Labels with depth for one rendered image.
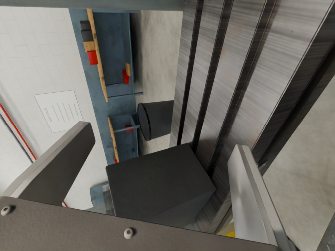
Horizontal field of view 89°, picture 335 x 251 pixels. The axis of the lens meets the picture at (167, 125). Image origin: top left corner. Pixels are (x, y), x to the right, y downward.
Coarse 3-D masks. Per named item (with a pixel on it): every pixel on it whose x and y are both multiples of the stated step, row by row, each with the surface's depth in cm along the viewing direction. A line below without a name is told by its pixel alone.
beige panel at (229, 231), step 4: (228, 224) 147; (232, 224) 147; (228, 228) 144; (232, 228) 145; (220, 232) 142; (224, 232) 142; (228, 232) 142; (232, 232) 142; (228, 236) 139; (232, 236) 140; (296, 248) 121
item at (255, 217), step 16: (240, 160) 10; (240, 176) 10; (256, 176) 9; (240, 192) 9; (256, 192) 8; (240, 208) 9; (256, 208) 7; (272, 208) 7; (240, 224) 9; (256, 224) 7; (272, 224) 7; (256, 240) 7; (272, 240) 6; (288, 240) 7
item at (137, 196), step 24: (120, 168) 33; (144, 168) 34; (168, 168) 34; (192, 168) 35; (120, 192) 30; (144, 192) 30; (168, 192) 31; (192, 192) 31; (120, 216) 27; (144, 216) 28; (168, 216) 32; (192, 216) 41
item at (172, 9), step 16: (0, 0) 38; (16, 0) 39; (32, 0) 40; (48, 0) 41; (64, 0) 42; (80, 0) 43; (96, 0) 44; (112, 0) 46; (128, 0) 47; (144, 0) 49; (160, 0) 50; (176, 0) 52
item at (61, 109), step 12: (36, 96) 399; (48, 96) 409; (60, 96) 420; (72, 96) 432; (48, 108) 426; (60, 108) 438; (72, 108) 451; (48, 120) 444; (60, 120) 457; (72, 120) 471
